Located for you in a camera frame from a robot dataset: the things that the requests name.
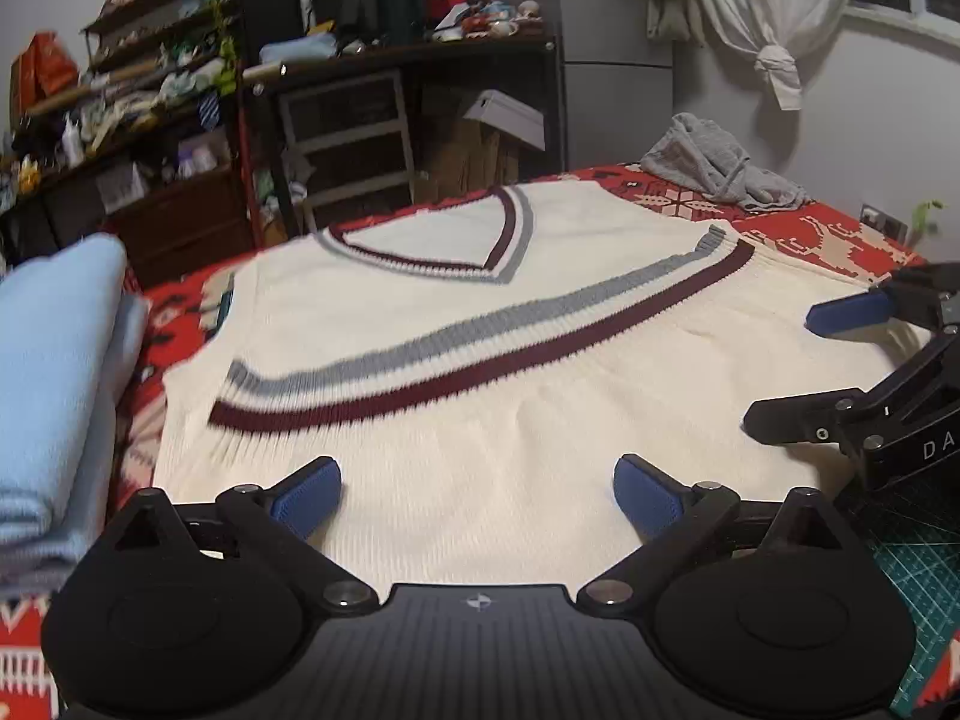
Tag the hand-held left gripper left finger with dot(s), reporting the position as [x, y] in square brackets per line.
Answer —
[304, 496]

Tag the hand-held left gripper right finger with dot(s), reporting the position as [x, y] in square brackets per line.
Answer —
[649, 496]

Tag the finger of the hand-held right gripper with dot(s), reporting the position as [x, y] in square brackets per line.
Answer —
[795, 416]
[847, 313]

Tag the cream knit vest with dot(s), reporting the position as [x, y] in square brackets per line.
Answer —
[487, 397]

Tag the red patterned blanket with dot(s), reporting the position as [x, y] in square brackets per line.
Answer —
[825, 232]

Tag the small green plant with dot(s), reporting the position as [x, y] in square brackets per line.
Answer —
[926, 211]

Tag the green cutting mat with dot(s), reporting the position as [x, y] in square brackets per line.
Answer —
[922, 577]

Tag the grey garment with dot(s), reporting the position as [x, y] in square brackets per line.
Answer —
[712, 157]

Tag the folded light blue towel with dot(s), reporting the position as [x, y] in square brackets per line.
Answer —
[52, 390]

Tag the wooden drawer cabinet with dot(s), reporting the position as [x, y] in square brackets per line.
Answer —
[180, 225]

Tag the silver refrigerator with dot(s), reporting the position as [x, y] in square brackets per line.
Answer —
[615, 112]

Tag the white curtain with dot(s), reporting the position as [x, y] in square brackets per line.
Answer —
[765, 0]

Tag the stack of flattened cardboard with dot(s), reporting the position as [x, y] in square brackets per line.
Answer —
[465, 165]

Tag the white cardboard box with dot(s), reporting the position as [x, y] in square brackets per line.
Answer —
[506, 120]

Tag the blue striped necktie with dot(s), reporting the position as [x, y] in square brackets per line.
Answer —
[209, 109]

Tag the white pump bottle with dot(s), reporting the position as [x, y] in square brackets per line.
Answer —
[73, 146]

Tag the light blue pouch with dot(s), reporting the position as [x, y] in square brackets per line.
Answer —
[296, 51]

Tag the long cardboard tube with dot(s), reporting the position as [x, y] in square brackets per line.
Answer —
[90, 86]

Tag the dark metal desk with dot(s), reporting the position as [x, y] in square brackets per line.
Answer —
[450, 52]

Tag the black computer tower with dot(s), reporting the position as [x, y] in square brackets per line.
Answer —
[270, 7]

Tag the orange paper bag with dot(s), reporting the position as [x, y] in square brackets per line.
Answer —
[45, 75]

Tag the dark green kettle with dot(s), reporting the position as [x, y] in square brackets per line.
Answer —
[401, 11]

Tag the dark shelf rack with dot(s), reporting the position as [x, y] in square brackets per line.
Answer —
[157, 22]

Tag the wall socket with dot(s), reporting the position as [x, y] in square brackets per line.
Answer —
[881, 221]

